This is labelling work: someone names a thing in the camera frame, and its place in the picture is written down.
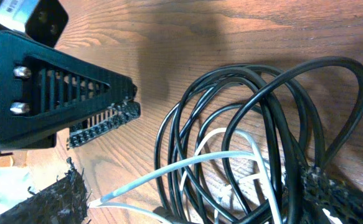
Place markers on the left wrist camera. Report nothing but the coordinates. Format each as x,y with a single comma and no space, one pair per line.
41,20

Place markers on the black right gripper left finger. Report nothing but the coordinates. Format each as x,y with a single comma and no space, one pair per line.
65,201

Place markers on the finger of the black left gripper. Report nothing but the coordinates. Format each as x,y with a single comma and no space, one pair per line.
43,91
97,125

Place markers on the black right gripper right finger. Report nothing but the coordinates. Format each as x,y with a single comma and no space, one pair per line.
343,201

